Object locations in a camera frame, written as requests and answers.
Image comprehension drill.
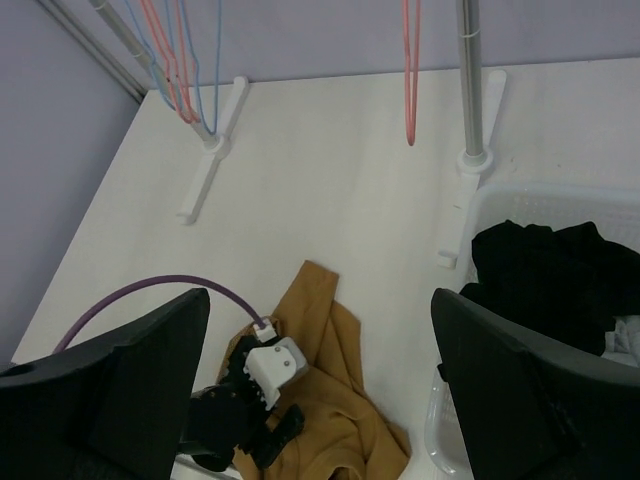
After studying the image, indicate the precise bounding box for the black tank top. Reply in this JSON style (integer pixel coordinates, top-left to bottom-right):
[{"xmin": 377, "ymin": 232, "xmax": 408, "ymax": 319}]
[{"xmin": 461, "ymin": 221, "xmax": 639, "ymax": 356}]

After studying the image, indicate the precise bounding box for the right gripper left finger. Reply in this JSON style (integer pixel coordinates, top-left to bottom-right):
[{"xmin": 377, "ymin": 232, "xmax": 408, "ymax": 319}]
[{"xmin": 1, "ymin": 289, "xmax": 210, "ymax": 479}]

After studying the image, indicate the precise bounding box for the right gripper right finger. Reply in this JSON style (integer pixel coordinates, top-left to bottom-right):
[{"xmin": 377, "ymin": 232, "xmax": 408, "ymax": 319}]
[{"xmin": 431, "ymin": 289, "xmax": 639, "ymax": 479}]

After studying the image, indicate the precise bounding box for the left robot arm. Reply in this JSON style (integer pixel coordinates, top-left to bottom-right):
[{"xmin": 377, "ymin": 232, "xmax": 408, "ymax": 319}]
[{"xmin": 178, "ymin": 335, "xmax": 308, "ymax": 472}]

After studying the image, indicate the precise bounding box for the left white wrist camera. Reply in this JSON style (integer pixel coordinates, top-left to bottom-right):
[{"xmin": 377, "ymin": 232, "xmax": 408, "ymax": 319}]
[{"xmin": 243, "ymin": 318, "xmax": 309, "ymax": 411}]

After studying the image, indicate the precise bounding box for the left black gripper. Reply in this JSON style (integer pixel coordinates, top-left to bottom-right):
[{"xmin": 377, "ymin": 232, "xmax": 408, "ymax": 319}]
[{"xmin": 219, "ymin": 334, "xmax": 305, "ymax": 469}]

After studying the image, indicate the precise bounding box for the white plastic basket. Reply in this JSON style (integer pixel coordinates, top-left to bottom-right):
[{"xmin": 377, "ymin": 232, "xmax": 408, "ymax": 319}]
[{"xmin": 424, "ymin": 182, "xmax": 639, "ymax": 479}]

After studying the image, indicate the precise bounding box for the brown tank top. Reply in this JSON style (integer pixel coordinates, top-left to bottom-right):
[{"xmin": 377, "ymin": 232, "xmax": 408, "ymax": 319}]
[{"xmin": 233, "ymin": 261, "xmax": 411, "ymax": 479}]

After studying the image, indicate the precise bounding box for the grey tank top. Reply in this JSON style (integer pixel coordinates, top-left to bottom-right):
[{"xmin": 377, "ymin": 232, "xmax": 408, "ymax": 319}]
[{"xmin": 602, "ymin": 316, "xmax": 640, "ymax": 368}]

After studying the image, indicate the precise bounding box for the white and metal clothes rack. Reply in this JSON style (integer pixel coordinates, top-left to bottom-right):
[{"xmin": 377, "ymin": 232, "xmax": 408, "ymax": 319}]
[{"xmin": 91, "ymin": 1, "xmax": 507, "ymax": 269}]

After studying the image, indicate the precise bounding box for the pink hanger with brown top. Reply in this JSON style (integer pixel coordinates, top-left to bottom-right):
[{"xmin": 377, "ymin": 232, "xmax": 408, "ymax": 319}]
[{"xmin": 402, "ymin": 0, "xmax": 421, "ymax": 146}]

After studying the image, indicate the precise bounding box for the light blue hanger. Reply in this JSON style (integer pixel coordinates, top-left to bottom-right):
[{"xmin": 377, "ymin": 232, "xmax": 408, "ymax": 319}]
[{"xmin": 122, "ymin": 0, "xmax": 176, "ymax": 112}]

